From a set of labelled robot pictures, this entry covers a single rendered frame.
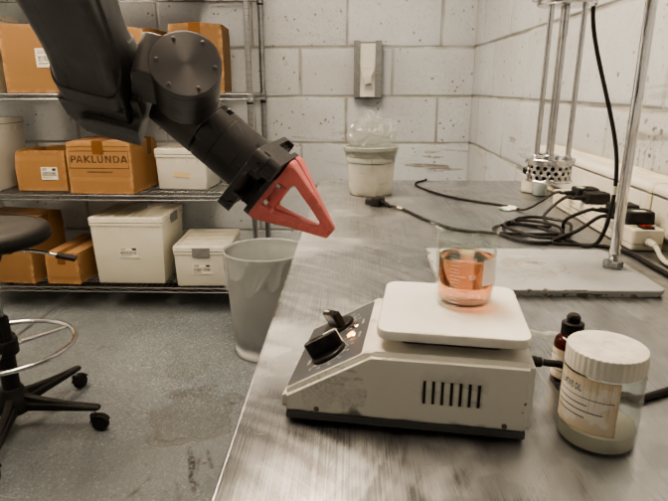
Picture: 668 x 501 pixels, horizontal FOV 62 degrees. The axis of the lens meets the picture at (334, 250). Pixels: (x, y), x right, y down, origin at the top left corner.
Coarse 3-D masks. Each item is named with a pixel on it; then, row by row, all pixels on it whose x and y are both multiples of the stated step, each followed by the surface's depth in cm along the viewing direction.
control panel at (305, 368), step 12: (360, 312) 55; (324, 324) 57; (360, 324) 51; (312, 336) 56; (360, 336) 48; (348, 348) 47; (360, 348) 46; (300, 360) 51; (336, 360) 46; (300, 372) 48; (312, 372) 47; (288, 384) 47
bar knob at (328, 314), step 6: (324, 312) 55; (330, 312) 54; (336, 312) 52; (330, 318) 53; (336, 318) 52; (342, 318) 53; (348, 318) 54; (330, 324) 54; (336, 324) 53; (342, 324) 52; (348, 324) 53; (324, 330) 54; (342, 330) 52
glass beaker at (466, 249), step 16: (432, 224) 48; (448, 224) 50; (464, 224) 45; (480, 224) 49; (496, 224) 46; (448, 240) 46; (464, 240) 45; (480, 240) 45; (496, 240) 46; (448, 256) 47; (464, 256) 46; (480, 256) 46; (496, 256) 47; (448, 272) 47; (464, 272) 46; (480, 272) 46; (448, 288) 47; (464, 288) 47; (480, 288) 47; (448, 304) 48; (464, 304) 47; (480, 304) 47
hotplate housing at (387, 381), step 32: (384, 352) 44; (416, 352) 44; (448, 352) 44; (480, 352) 44; (512, 352) 44; (320, 384) 45; (352, 384) 45; (384, 384) 44; (416, 384) 44; (448, 384) 44; (480, 384) 43; (512, 384) 43; (288, 416) 47; (320, 416) 47; (352, 416) 46; (384, 416) 45; (416, 416) 45; (448, 416) 44; (480, 416) 44; (512, 416) 43
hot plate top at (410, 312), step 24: (408, 288) 53; (432, 288) 53; (504, 288) 53; (384, 312) 47; (408, 312) 47; (432, 312) 47; (456, 312) 47; (480, 312) 47; (504, 312) 47; (384, 336) 44; (408, 336) 44; (432, 336) 43; (456, 336) 43; (480, 336) 43; (504, 336) 43; (528, 336) 43
